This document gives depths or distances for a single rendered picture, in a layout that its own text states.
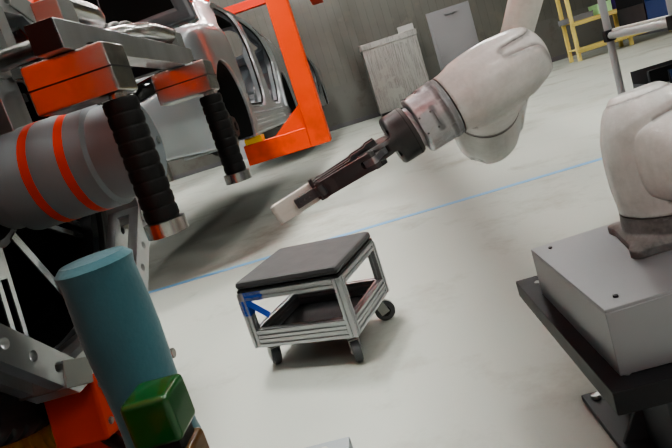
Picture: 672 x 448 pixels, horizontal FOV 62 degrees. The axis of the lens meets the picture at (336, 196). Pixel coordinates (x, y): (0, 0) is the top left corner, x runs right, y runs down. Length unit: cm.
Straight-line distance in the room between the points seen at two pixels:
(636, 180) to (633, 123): 10
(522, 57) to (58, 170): 61
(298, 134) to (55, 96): 387
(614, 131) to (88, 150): 84
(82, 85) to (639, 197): 89
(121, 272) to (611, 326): 70
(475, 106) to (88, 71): 48
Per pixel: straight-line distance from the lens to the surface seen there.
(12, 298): 91
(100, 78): 60
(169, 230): 60
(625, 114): 108
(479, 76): 79
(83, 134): 76
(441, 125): 79
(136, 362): 70
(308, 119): 441
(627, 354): 99
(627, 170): 109
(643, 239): 113
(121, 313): 69
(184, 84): 92
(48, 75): 62
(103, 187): 76
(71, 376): 79
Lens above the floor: 83
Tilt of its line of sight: 10 degrees down
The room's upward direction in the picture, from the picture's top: 18 degrees counter-clockwise
